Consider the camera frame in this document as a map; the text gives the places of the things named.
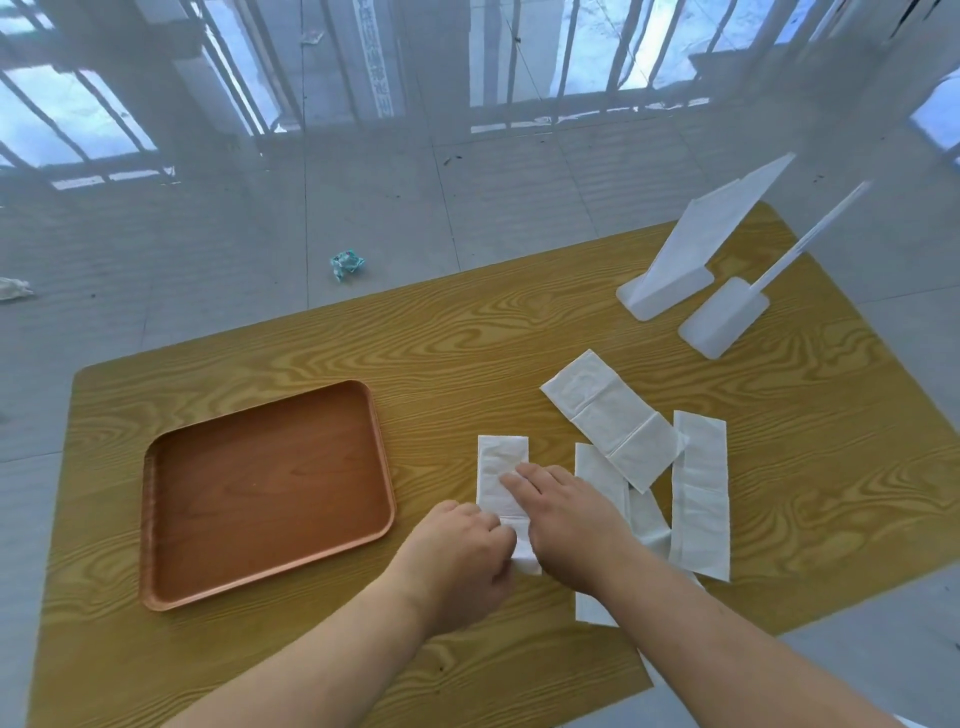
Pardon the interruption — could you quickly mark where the brown wooden tray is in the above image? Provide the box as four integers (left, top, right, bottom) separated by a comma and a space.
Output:
139, 379, 397, 612

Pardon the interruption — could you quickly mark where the person's right forearm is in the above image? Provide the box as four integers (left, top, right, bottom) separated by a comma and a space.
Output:
577, 544, 925, 728

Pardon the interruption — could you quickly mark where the person's right hand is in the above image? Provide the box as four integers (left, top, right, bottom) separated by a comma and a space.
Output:
499, 462, 640, 595

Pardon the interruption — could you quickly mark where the person's left hand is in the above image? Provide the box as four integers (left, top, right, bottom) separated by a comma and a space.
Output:
388, 500, 519, 639

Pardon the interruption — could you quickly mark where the white stand with thin card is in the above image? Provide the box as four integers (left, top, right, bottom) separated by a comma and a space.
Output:
678, 179, 876, 360

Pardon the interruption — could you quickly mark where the white paper napkin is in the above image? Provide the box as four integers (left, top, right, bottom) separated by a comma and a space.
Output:
573, 441, 633, 628
628, 486, 674, 562
540, 348, 690, 495
669, 410, 732, 584
477, 434, 543, 576

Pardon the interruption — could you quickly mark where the person's left forearm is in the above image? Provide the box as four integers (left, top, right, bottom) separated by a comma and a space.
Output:
160, 570, 454, 728

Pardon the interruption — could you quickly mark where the white stand with paper sheet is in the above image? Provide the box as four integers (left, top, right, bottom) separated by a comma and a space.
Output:
615, 152, 797, 323

